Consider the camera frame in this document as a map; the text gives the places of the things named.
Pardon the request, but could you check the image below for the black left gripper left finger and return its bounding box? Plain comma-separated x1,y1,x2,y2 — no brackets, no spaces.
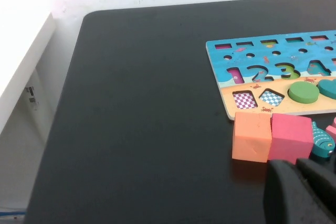
263,158,320,224

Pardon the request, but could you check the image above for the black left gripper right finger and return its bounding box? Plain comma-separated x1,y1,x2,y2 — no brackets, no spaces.
296,155,336,224

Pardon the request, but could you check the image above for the pink number five piece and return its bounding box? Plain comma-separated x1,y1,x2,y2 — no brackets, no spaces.
325,116,336,137

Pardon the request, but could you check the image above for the colourful wooden number puzzle board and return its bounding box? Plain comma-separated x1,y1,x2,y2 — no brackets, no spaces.
206,31,336,121

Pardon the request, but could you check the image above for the green circle piece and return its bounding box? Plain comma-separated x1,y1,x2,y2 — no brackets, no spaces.
288,81,320,104

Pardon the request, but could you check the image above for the teal heart piece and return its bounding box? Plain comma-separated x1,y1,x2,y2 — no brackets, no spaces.
316,77,336,100

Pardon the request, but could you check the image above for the teal wooden fish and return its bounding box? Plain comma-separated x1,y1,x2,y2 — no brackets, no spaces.
309,121,336,159

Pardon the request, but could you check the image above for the hot pink cube block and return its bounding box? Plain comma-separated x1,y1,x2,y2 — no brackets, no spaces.
267,113,314,166

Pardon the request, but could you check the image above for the orange cube block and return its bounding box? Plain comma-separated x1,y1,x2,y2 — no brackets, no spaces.
232,112,272,162

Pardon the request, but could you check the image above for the small printed label sticker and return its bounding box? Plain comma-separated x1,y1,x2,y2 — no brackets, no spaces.
25,86,40,109

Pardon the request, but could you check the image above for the white side furniture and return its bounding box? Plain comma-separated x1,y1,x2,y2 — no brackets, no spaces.
0,13,64,204

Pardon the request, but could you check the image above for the blue cable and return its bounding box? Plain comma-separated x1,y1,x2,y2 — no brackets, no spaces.
0,208,27,219

